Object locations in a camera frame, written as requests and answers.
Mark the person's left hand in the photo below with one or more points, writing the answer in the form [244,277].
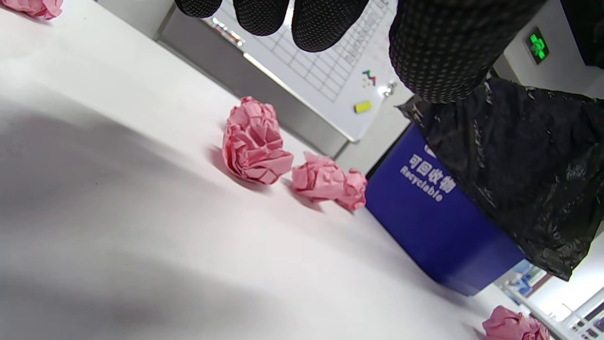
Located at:
[439,47]

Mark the pink paper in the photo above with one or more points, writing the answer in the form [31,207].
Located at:
[355,189]
[35,7]
[255,141]
[512,327]
[316,178]

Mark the blue recycling bin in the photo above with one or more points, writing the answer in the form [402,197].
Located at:
[439,226]

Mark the blue bin with black bag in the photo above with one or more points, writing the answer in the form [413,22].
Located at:
[533,165]

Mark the cluster of small coloured magnets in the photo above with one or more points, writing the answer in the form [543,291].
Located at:
[369,78]

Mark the yellow magnetic block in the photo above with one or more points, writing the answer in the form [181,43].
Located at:
[362,106]

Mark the green exit sign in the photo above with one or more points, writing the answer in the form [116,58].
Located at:
[538,46]

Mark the whiteboard on metal stand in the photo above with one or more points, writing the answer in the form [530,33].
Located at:
[321,71]

